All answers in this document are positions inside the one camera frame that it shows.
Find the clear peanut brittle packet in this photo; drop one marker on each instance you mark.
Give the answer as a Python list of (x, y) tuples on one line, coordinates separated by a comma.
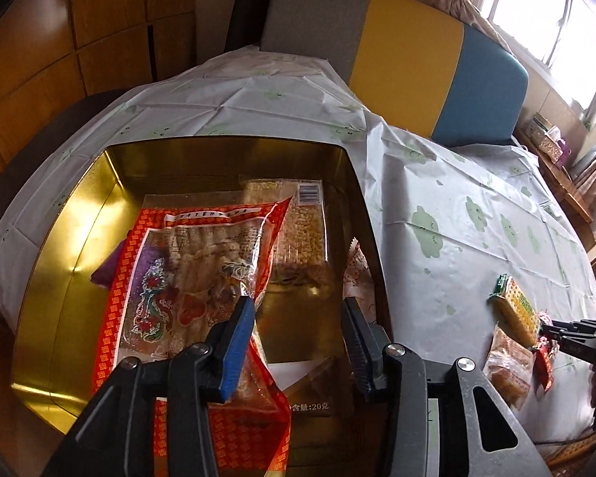
[(298, 228)]

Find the large red orange patterned packet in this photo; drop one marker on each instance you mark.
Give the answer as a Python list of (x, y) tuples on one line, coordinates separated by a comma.
[(188, 268)]

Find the clear packet of orange biscuits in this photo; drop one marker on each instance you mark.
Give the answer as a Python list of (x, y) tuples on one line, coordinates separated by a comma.
[(509, 343)]

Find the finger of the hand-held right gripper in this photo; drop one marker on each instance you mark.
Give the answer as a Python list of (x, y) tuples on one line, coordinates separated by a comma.
[(566, 329), (581, 349)]

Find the wooden side table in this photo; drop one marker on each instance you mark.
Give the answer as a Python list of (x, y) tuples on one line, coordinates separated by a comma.
[(566, 189)]

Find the grey yellow blue headboard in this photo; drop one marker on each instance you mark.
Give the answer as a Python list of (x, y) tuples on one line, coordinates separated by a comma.
[(407, 59)]

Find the cracker packet green label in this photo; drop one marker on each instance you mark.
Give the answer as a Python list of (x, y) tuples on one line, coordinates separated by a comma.
[(516, 308)]

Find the small pink white candy packet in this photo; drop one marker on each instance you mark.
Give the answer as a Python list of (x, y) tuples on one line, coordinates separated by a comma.
[(358, 273)]

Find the dark upright panel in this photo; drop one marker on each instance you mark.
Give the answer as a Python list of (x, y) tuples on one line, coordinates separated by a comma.
[(248, 10)]

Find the green white box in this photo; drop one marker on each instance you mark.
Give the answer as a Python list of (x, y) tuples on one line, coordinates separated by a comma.
[(537, 125)]

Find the window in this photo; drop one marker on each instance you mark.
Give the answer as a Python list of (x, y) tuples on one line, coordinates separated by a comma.
[(551, 25)]

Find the purple snack packet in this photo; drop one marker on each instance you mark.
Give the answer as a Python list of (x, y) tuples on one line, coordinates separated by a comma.
[(108, 271)]

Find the cloud print tablecloth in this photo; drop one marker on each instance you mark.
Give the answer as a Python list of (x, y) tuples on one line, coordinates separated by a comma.
[(452, 258)]

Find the clear packet of pale biscuits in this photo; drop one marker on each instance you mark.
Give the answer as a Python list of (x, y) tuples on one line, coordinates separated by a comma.
[(509, 382)]

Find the red candy packet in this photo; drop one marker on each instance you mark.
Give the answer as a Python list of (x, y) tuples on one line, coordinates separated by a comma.
[(544, 370)]

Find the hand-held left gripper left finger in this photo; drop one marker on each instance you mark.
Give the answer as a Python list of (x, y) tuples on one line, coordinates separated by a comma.
[(236, 353)]

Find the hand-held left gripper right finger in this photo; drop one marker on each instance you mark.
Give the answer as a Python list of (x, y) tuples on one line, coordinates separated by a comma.
[(357, 353)]

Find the gold tin box maroon outside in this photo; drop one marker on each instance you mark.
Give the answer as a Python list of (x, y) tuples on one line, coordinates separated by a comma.
[(79, 218)]

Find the woven rattan chair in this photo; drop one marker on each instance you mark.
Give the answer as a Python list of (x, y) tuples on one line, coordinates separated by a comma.
[(571, 454)]

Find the purple box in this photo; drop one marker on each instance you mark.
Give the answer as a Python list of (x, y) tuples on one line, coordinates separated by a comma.
[(565, 156)]

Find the patterned tissue box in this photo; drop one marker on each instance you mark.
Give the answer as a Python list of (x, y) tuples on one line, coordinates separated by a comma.
[(551, 145)]

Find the wooden wardrobe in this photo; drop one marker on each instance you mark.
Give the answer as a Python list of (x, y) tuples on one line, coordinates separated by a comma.
[(104, 20)]

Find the large tan snack packet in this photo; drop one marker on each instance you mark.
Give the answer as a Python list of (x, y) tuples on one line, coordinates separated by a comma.
[(318, 422)]

